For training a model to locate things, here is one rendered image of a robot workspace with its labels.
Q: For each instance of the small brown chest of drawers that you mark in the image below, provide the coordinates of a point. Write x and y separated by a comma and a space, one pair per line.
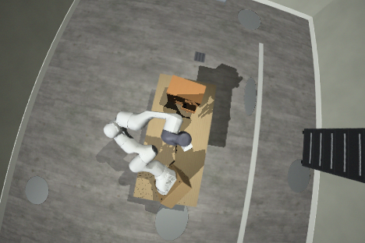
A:
186, 89

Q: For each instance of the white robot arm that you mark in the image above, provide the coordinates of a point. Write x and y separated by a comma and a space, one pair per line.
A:
143, 161

